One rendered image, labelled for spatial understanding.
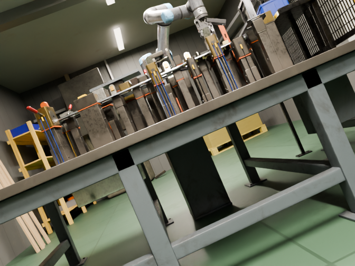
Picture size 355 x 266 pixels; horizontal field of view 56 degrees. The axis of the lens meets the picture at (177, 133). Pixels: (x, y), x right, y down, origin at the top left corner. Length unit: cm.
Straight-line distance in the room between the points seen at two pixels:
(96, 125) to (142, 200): 68
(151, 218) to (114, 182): 33
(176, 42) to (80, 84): 282
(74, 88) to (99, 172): 605
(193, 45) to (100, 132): 711
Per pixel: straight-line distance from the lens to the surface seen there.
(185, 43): 883
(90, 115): 190
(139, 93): 200
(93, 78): 724
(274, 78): 143
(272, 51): 172
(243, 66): 186
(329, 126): 155
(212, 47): 184
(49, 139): 195
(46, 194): 140
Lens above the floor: 61
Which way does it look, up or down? 1 degrees up
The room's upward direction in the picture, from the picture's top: 23 degrees counter-clockwise
